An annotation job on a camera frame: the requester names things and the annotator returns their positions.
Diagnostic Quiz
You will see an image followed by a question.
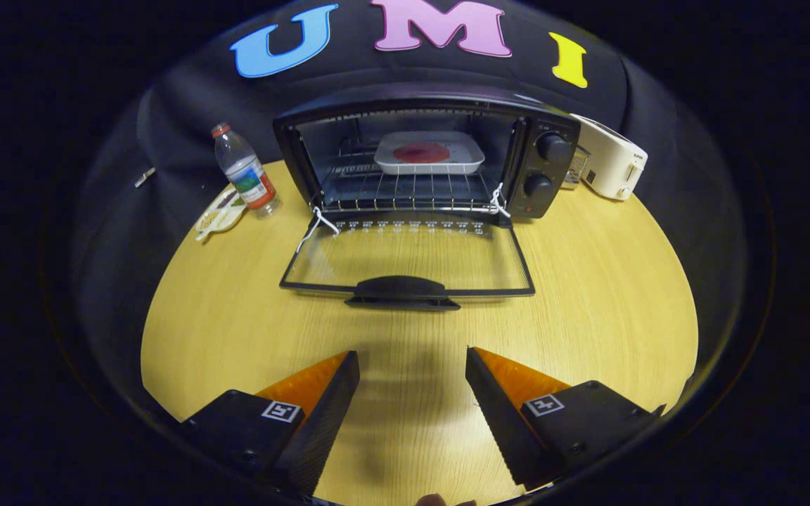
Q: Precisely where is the black backdrop cloth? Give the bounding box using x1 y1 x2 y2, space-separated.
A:
71 0 750 422

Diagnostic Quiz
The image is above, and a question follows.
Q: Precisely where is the metal wire utensil holder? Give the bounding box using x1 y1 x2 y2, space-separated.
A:
563 145 589 190

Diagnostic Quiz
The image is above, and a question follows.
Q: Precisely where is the clear plastic water bottle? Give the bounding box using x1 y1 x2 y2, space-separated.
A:
210 122 282 220

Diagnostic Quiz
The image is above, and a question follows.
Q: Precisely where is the white bread toaster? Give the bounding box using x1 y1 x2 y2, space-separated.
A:
572 114 649 202

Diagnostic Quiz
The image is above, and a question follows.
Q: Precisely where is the metal oven rack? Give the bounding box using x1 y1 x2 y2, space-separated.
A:
321 148 501 213

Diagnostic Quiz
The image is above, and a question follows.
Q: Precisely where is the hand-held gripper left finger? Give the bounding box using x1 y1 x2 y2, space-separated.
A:
180 350 361 497

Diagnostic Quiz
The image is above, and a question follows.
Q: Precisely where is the pink round meat slice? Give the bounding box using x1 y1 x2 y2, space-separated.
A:
392 141 451 164

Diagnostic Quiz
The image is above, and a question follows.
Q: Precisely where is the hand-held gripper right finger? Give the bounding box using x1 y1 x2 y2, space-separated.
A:
465 346 666 491

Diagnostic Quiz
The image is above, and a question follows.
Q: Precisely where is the black toaster oven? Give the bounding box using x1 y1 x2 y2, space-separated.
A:
273 84 581 312

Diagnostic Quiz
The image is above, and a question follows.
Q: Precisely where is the small oval snack dish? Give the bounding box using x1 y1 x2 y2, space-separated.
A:
195 185 248 242

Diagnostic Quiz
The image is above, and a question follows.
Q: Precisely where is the white square plate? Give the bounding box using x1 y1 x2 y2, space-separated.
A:
374 130 486 176

